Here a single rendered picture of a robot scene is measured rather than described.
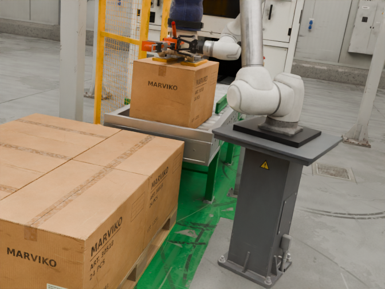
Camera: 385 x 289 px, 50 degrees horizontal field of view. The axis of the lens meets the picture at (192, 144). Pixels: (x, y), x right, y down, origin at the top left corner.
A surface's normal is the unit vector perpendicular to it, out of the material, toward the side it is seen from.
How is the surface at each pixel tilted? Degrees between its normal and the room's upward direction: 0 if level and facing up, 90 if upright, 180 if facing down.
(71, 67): 90
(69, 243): 90
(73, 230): 0
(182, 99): 90
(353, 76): 89
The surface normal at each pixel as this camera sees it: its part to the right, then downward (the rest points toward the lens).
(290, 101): 0.42, 0.29
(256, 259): -0.56, 0.19
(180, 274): 0.11, -0.94
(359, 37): -0.25, 0.27
